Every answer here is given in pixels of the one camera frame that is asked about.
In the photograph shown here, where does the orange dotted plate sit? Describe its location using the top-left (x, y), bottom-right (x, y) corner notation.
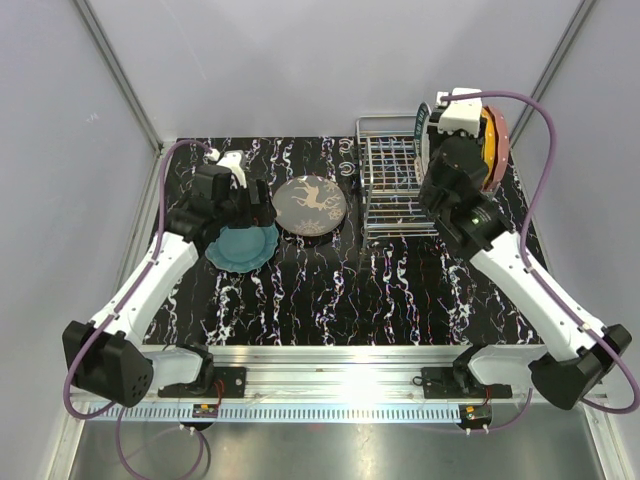
top-left (482, 107), bottom-right (496, 181)

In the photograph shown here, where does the teal lettered plate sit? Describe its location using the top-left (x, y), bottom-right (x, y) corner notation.
top-left (413, 102), bottom-right (431, 183)

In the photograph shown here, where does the teal scalloped plate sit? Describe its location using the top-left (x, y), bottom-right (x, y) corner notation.
top-left (205, 224), bottom-right (279, 273)

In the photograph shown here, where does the pink dotted plate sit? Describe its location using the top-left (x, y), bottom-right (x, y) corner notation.
top-left (488, 106), bottom-right (510, 192)

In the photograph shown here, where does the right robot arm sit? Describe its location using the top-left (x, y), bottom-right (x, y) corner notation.
top-left (419, 132), bottom-right (632, 410)

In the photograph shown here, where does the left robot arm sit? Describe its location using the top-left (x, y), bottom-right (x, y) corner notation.
top-left (62, 151), bottom-right (279, 407)

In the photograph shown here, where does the metal dish rack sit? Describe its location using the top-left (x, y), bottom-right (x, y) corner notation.
top-left (353, 114), bottom-right (499, 244)

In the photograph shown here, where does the grey deer plate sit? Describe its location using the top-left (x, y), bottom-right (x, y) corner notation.
top-left (272, 175), bottom-right (347, 237)

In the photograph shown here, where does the black marble pattern mat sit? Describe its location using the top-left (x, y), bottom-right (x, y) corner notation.
top-left (144, 137), bottom-right (539, 346)

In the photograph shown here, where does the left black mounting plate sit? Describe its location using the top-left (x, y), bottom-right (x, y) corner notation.
top-left (187, 366), bottom-right (247, 399)

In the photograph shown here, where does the black mounting plate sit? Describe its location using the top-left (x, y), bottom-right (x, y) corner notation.
top-left (187, 366), bottom-right (247, 399)
top-left (412, 367), bottom-right (513, 400)

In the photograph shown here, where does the left small circuit board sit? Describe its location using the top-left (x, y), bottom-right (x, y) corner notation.
top-left (192, 404), bottom-right (219, 418)

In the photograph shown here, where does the small circuit board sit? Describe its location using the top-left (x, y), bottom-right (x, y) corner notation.
top-left (461, 404), bottom-right (492, 422)
top-left (192, 404), bottom-right (219, 418)

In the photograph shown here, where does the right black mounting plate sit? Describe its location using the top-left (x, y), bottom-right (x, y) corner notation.
top-left (412, 367), bottom-right (513, 400)

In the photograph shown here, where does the right small circuit board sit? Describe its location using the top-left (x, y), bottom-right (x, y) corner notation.
top-left (461, 404), bottom-right (492, 422)

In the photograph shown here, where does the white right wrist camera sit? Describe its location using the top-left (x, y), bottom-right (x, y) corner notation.
top-left (429, 87), bottom-right (483, 139)

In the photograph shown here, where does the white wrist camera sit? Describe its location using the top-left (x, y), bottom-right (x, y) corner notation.
top-left (429, 87), bottom-right (483, 139)
top-left (216, 150), bottom-right (247, 188)

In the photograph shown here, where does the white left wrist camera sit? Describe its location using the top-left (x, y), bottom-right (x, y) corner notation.
top-left (216, 150), bottom-right (247, 188)

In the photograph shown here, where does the right aluminium frame post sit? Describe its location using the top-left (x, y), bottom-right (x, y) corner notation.
top-left (505, 0), bottom-right (599, 147)

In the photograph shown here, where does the aluminium frame post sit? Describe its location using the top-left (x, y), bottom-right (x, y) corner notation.
top-left (505, 0), bottom-right (599, 147)
top-left (71, 0), bottom-right (163, 153)

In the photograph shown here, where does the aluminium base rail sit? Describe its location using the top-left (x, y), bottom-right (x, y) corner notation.
top-left (74, 344), bottom-right (609, 421)

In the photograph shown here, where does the left aluminium frame post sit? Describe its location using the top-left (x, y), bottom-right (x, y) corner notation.
top-left (71, 0), bottom-right (163, 153)

